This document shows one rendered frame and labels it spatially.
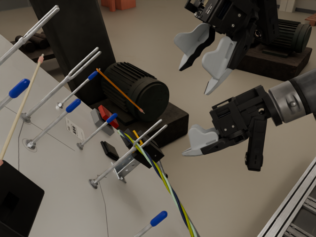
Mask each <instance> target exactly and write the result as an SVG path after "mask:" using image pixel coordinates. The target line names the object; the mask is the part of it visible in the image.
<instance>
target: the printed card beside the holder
mask: <svg viewBox="0 0 316 237"><path fill-rule="evenodd" d="M65 124H66V129H67V130H68V131H69V132H71V133H72V134H73V135H75V136H76V137H78V138H79V139H80V140H82V141H85V139H86V137H85V133H84V130H83V129H82V128H80V127H79V126H78V125H76V124H75V123H74V122H72V121H71V120H70V119H68V118H67V117H66V116H65Z"/></svg>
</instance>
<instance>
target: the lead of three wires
mask: <svg viewBox="0 0 316 237"><path fill-rule="evenodd" d="M118 134H120V135H121V136H123V137H125V138H126V139H127V140H128V141H129V142H130V143H131V144H133V143H134V142H135V141H134V140H133V139H132V138H131V137H130V136H129V135H127V134H125V133H123V131H122V130H118ZM135 147H136V148H137V149H138V148H139V147H140V145H139V144H138V143H137V144H136V145H135Z"/></svg>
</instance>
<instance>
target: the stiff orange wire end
mask: <svg viewBox="0 0 316 237"><path fill-rule="evenodd" d="M96 70H97V71H98V72H99V73H100V74H101V75H102V76H103V77H104V78H106V79H107V80H108V81H109V82H110V83H111V84H112V85H113V86H114V87H115V88H116V89H117V90H118V91H119V92H120V93H121V94H123V95H124V96H125V97H126V98H127V99H128V100H129V101H130V102H131V103H132V104H133V105H135V106H136V107H137V108H138V109H139V111H141V112H143V110H142V109H141V108H139V107H138V106H137V105H136V104H135V103H134V102H133V101H132V100H131V99H130V98H129V97H128V96H127V95H125V94H124V93H123V92H122V91H121V90H120V89H119V88H118V87H117V86H116V85H115V84H114V83H113V82H111V81H110V80H109V79H108V78H107V77H106V76H105V75H104V74H103V73H102V72H101V71H100V70H99V69H98V68H97V69H96ZM143 113H144V112H143ZM144 114H145V113H144Z"/></svg>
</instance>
